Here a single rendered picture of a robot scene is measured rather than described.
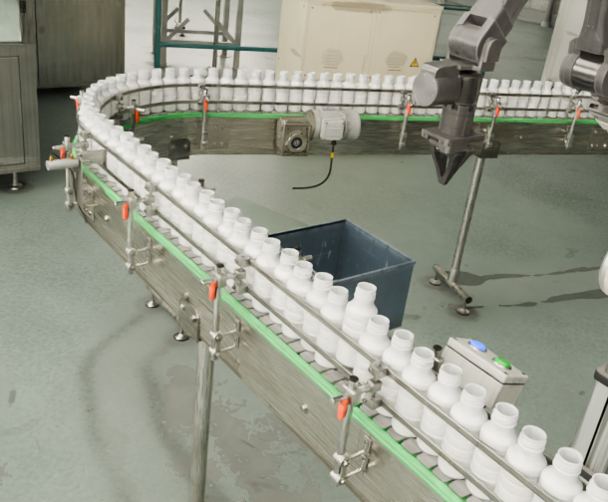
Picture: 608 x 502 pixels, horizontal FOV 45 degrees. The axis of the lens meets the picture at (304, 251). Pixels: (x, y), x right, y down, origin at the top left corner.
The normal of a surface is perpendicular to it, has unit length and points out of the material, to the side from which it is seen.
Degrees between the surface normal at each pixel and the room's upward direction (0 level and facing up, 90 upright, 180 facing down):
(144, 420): 0
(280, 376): 90
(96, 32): 90
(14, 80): 90
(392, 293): 90
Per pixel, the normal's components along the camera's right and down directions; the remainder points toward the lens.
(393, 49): 0.32, 0.45
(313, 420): -0.80, 0.18
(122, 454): 0.11, -0.89
